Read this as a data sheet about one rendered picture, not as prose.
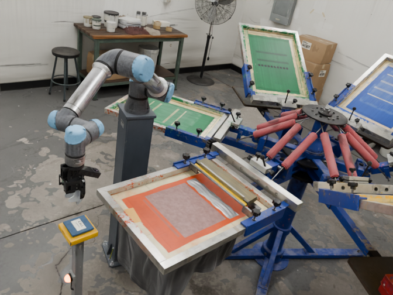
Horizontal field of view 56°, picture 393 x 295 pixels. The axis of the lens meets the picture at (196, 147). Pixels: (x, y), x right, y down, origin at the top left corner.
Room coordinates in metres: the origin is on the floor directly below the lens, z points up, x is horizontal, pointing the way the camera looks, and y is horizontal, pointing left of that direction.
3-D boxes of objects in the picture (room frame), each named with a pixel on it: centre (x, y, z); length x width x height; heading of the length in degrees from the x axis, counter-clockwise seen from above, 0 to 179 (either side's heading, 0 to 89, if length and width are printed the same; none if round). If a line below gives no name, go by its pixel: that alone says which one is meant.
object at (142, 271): (1.31, 0.16, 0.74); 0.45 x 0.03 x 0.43; 46
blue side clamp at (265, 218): (1.50, -0.41, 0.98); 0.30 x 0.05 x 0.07; 136
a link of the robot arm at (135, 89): (1.99, 0.39, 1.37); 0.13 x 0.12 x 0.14; 76
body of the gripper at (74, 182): (1.18, 0.46, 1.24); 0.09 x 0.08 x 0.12; 136
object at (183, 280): (1.33, -0.15, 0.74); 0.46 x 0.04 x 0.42; 136
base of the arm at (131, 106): (1.99, 0.40, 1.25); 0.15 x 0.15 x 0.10
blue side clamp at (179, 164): (1.88, -0.01, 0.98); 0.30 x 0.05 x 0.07; 136
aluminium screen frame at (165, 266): (1.52, -0.04, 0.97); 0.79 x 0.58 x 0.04; 136
